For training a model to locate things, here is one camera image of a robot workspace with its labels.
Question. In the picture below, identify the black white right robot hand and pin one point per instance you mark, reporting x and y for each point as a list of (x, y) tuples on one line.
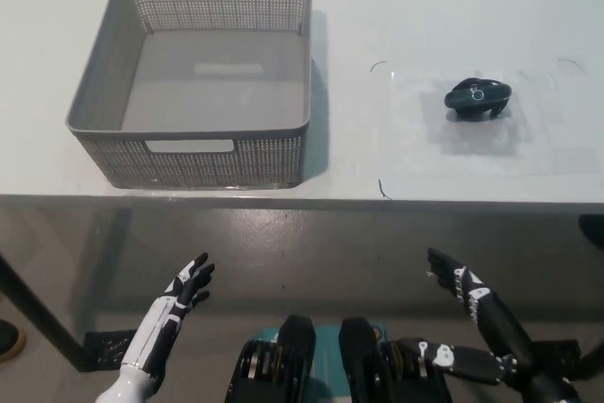
[(500, 327)]

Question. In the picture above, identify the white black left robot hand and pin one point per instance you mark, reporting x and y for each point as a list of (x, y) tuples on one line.
[(156, 327)]

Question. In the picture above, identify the black webcam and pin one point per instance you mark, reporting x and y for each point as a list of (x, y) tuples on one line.
[(477, 98)]

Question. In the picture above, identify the black table foot plate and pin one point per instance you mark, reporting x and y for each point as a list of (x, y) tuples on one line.
[(561, 353), (106, 351)]

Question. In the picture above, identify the black metal table leg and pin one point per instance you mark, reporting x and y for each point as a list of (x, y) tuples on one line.
[(42, 313)]

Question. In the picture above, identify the black ribbed robot body block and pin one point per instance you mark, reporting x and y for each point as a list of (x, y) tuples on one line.
[(283, 360), (363, 365)]

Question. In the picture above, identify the dark shoe with tan sole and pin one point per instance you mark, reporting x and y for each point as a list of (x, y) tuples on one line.
[(10, 339)]

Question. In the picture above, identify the black robot feet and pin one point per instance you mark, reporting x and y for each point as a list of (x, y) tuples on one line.
[(328, 360)]

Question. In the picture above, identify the grey perforated plastic basket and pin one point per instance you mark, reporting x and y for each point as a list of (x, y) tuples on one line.
[(212, 91)]

